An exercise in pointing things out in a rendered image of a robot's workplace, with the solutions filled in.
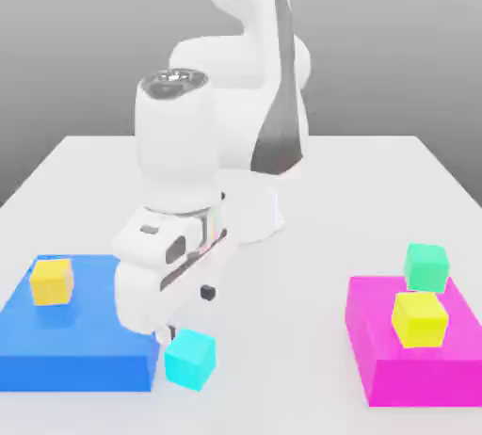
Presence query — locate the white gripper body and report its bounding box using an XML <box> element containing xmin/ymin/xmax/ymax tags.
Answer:
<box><xmin>114</xmin><ymin>228</ymin><xmax>239</xmax><ymax>335</ymax></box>

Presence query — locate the small cyan cube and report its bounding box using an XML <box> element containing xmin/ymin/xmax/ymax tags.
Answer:
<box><xmin>164</xmin><ymin>328</ymin><xmax>217</xmax><ymax>394</ymax></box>

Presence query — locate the small golden yellow cube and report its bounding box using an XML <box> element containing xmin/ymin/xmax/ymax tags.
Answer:
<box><xmin>28</xmin><ymin>258</ymin><xmax>75</xmax><ymax>307</ymax></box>

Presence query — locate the small lemon yellow cube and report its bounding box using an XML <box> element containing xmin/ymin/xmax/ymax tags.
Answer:
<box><xmin>391</xmin><ymin>291</ymin><xmax>450</xmax><ymax>350</ymax></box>

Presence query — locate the small green cube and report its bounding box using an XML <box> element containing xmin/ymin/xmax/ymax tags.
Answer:
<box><xmin>403</xmin><ymin>242</ymin><xmax>451</xmax><ymax>295</ymax></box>

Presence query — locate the large blue box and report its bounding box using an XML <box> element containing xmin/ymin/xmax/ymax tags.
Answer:
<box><xmin>0</xmin><ymin>253</ymin><xmax>161</xmax><ymax>394</ymax></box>

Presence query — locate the large magenta box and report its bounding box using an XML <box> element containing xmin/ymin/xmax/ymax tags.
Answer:
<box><xmin>344</xmin><ymin>275</ymin><xmax>482</xmax><ymax>409</ymax></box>

